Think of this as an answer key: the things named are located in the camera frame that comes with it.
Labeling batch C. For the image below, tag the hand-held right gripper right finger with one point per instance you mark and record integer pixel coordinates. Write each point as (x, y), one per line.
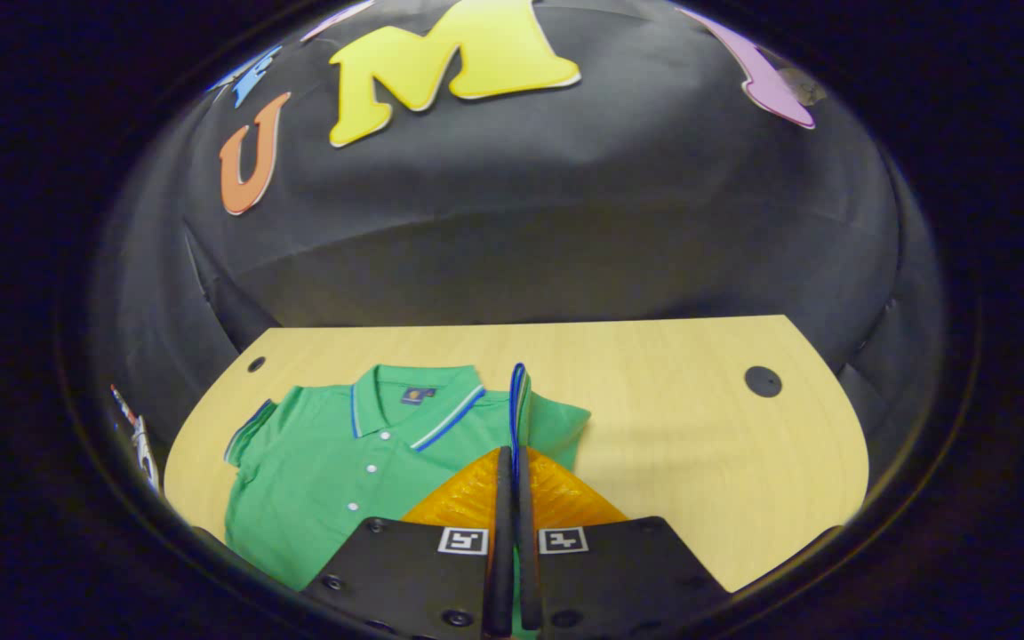
(528, 578)

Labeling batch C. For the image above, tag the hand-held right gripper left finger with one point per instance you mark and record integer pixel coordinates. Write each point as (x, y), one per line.
(499, 578)

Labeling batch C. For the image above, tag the green T-shirt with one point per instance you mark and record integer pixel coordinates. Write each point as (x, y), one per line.
(316, 480)

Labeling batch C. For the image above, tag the black backdrop cloth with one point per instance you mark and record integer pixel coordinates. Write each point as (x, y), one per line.
(565, 222)

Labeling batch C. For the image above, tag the white red object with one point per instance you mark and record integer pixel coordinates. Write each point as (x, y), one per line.
(143, 444)

